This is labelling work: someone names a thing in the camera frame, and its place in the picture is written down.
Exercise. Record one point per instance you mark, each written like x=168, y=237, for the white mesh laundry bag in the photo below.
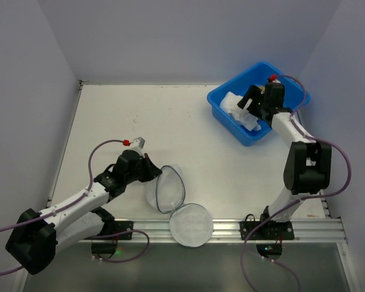
x=190, y=224

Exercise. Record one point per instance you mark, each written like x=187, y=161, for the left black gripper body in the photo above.
x=146, y=169

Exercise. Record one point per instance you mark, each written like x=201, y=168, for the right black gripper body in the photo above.
x=255, y=101

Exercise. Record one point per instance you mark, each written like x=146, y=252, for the aluminium mounting rail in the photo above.
x=228, y=231

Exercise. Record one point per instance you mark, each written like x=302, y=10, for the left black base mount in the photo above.
x=110, y=226

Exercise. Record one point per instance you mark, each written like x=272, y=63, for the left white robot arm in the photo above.
x=39, y=236

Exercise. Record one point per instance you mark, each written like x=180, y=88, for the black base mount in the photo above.
x=110, y=226
x=273, y=232

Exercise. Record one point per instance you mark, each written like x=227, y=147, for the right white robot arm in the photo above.
x=307, y=168

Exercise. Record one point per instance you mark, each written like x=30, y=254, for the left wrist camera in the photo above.
x=137, y=145

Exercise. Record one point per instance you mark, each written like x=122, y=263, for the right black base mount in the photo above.
x=273, y=232

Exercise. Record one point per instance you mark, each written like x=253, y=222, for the white bra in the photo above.
x=241, y=116

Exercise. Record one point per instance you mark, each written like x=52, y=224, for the blue plastic tub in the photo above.
x=257, y=75

